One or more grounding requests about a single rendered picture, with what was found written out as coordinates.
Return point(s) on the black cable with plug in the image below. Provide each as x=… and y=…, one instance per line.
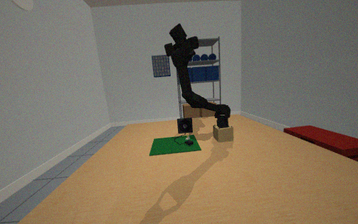
x=189, y=142

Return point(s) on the green circuit board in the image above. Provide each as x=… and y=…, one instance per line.
x=164, y=146

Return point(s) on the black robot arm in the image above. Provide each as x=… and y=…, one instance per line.
x=180, y=58

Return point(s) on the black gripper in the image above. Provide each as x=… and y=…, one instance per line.
x=193, y=40

